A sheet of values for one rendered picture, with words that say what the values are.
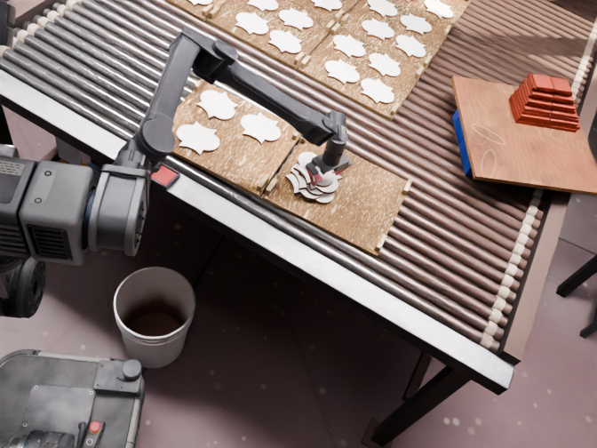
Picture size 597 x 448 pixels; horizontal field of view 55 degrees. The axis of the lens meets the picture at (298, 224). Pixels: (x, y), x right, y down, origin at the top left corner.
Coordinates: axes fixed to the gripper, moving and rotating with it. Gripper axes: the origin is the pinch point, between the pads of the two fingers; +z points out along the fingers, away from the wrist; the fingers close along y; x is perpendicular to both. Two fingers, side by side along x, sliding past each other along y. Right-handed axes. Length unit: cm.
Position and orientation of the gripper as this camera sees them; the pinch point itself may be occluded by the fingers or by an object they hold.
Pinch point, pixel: (324, 178)
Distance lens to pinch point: 186.6
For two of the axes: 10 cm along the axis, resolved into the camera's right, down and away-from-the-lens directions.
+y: -8.0, 4.0, -4.5
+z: -1.7, 5.6, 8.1
